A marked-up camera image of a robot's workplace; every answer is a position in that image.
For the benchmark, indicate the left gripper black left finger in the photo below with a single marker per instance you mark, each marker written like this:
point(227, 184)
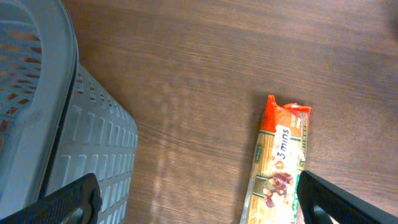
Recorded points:
point(78, 202)

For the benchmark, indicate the orange spaghetti packet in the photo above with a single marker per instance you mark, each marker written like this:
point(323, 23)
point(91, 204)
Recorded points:
point(279, 159)

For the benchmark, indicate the grey plastic mesh basket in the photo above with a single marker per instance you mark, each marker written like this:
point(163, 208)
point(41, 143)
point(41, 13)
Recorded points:
point(57, 122)

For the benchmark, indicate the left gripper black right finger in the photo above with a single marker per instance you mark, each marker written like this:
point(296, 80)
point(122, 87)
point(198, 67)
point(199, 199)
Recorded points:
point(322, 202)

